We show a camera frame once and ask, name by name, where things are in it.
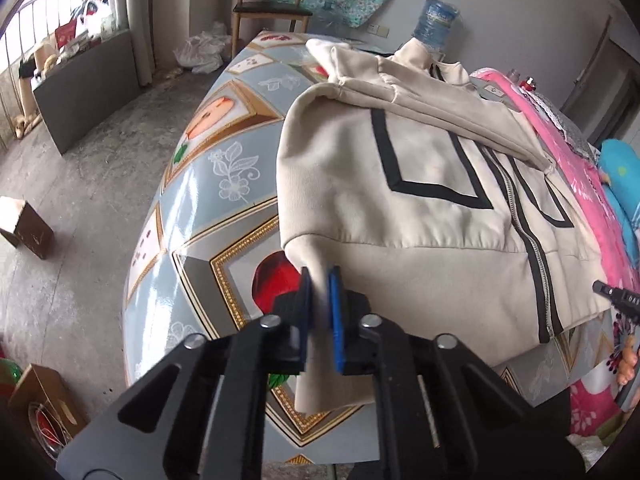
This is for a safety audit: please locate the cream zip jacket black trim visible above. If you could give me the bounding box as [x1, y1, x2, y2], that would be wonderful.
[277, 38, 626, 413]

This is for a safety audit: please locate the right hand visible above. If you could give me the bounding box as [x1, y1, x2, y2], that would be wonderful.
[616, 335, 638, 387]

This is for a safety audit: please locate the pink floral blanket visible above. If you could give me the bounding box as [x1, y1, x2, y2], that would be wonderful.
[470, 67, 640, 441]

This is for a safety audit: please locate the blue and pink pillow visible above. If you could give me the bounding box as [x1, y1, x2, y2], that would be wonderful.
[599, 139, 640, 238]

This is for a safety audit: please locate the cardboard box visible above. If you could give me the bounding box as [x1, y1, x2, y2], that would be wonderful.
[8, 364, 88, 462]

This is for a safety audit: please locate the patterned grey table cover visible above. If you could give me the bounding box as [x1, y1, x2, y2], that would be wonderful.
[124, 32, 639, 432]

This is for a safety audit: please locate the grey sequin cushion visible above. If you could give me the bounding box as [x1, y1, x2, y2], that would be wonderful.
[524, 90, 599, 164]

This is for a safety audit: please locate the red bottle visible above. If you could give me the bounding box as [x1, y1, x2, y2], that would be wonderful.
[520, 77, 536, 91]

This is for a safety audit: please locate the brown and white box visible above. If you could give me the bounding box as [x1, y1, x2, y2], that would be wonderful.
[0, 196, 54, 260]

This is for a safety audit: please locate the dark grey low cabinet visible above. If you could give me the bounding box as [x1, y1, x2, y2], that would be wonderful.
[34, 30, 141, 154]

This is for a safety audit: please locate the blue water jug on dispenser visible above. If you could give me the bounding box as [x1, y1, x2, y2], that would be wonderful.
[412, 0, 459, 53]

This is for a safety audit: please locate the white plastic bag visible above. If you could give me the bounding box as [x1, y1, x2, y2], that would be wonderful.
[174, 22, 231, 74]

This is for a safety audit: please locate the empty clear water jug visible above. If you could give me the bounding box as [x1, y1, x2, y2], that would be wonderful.
[309, 1, 344, 37]

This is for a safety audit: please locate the wooden chair black seat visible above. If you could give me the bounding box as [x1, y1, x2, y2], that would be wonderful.
[231, 0, 312, 56]

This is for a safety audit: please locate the beige curtain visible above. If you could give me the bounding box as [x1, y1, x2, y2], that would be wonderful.
[110, 0, 155, 87]

